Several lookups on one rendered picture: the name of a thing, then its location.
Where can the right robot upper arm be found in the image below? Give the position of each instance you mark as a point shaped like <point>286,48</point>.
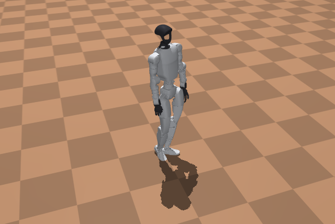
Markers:
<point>153,60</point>

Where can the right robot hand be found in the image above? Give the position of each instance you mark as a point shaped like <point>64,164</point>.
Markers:
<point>158,109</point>

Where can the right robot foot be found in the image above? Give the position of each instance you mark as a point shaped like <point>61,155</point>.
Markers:
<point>160,154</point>

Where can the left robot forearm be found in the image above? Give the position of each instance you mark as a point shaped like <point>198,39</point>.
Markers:
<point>183,78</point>

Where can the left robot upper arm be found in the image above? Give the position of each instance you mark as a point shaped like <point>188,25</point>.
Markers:
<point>181,65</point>

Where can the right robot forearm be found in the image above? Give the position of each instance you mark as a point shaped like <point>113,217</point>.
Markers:
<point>155,91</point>

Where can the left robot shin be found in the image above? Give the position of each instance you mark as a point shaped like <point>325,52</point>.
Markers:
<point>170,137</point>

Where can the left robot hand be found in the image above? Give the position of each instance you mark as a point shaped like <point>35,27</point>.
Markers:
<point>185,92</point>

